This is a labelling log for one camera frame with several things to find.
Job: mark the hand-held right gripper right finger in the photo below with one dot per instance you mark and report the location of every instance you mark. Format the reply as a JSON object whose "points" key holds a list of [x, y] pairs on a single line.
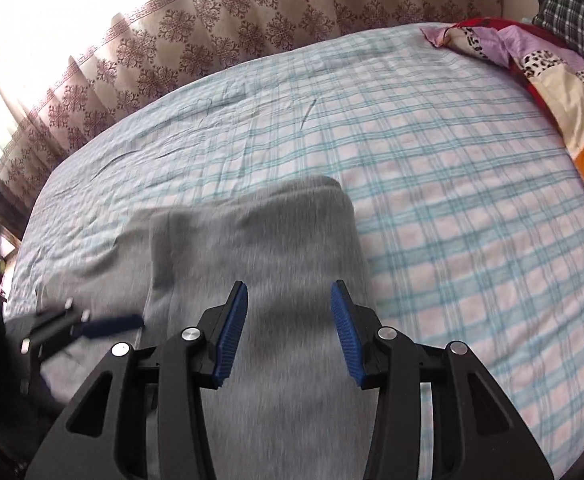
{"points": [[347, 335]]}

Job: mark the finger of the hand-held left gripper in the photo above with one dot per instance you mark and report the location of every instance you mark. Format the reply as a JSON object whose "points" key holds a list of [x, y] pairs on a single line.
{"points": [[114, 324]]}

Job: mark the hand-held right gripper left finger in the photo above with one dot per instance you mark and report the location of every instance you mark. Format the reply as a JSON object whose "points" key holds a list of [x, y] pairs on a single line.
{"points": [[229, 335]]}

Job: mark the grey pants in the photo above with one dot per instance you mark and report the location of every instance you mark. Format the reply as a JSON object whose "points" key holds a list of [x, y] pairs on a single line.
{"points": [[282, 260]]}

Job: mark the plaid bed sheet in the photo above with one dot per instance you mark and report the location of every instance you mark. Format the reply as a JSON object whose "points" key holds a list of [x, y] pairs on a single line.
{"points": [[447, 185]]}

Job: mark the colourful patchwork quilt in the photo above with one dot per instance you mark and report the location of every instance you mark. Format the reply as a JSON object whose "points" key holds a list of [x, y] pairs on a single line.
{"points": [[572, 95]]}

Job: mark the patterned brown curtain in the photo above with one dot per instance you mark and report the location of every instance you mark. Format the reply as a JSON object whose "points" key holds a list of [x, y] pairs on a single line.
{"points": [[272, 5]]}

